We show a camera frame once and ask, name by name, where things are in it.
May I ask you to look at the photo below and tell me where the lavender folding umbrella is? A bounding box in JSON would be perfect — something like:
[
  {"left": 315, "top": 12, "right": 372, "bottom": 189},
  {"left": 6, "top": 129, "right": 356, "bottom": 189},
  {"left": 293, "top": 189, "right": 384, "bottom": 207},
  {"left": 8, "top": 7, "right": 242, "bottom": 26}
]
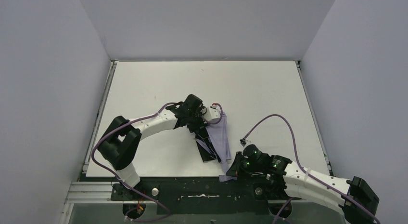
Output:
[{"left": 194, "top": 113, "right": 237, "bottom": 182}]

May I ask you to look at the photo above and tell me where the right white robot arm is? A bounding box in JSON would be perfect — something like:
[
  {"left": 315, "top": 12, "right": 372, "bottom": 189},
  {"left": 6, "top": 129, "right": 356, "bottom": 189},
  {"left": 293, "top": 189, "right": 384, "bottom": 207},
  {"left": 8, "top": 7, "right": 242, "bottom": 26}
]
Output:
[{"left": 226, "top": 144, "right": 379, "bottom": 224}]

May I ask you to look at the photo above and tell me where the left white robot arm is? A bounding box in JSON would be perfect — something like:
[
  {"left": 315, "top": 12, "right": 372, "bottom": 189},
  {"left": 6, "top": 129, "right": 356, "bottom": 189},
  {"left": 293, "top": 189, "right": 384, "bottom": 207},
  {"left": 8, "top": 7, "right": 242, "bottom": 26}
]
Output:
[{"left": 91, "top": 94, "right": 206, "bottom": 188}]

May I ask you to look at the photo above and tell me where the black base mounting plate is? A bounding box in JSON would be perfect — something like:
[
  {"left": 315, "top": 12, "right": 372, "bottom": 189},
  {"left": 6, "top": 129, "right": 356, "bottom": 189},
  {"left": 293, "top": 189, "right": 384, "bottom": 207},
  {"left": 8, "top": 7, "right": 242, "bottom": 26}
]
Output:
[{"left": 110, "top": 177, "right": 289, "bottom": 217}]

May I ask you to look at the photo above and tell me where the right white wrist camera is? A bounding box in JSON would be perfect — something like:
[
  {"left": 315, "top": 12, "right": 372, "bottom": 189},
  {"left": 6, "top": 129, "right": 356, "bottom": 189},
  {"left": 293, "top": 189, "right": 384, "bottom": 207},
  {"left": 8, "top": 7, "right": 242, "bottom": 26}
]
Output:
[{"left": 240, "top": 138, "right": 252, "bottom": 148}]

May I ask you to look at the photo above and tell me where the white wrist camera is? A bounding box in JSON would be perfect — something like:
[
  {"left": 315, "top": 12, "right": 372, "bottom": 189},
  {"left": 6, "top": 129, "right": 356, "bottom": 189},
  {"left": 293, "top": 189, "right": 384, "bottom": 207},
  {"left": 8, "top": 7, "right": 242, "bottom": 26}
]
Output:
[
  {"left": 240, "top": 138, "right": 252, "bottom": 148},
  {"left": 203, "top": 105, "right": 222, "bottom": 124}
]

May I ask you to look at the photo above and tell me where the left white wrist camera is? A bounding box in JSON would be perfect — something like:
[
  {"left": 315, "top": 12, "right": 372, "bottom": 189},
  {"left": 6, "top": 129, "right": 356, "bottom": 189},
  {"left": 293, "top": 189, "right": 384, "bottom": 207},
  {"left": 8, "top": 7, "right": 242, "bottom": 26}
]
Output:
[{"left": 203, "top": 105, "right": 222, "bottom": 124}]

